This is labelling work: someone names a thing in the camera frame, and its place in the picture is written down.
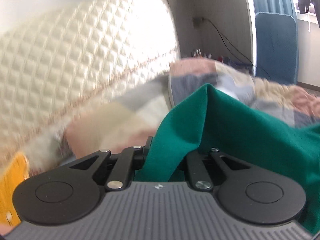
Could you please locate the green fleece sweatshirt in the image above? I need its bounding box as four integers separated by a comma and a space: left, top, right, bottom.
136, 84, 319, 233

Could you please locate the patchwork pastel quilt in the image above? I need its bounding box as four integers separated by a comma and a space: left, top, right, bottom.
23, 59, 319, 173

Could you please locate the black wall power cable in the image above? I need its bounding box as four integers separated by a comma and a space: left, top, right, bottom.
201, 17, 272, 79

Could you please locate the cream quilted headboard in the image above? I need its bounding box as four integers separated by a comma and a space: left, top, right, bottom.
1, 0, 180, 172

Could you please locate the blue padded folding panel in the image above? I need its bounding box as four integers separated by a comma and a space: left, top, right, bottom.
255, 12, 298, 85

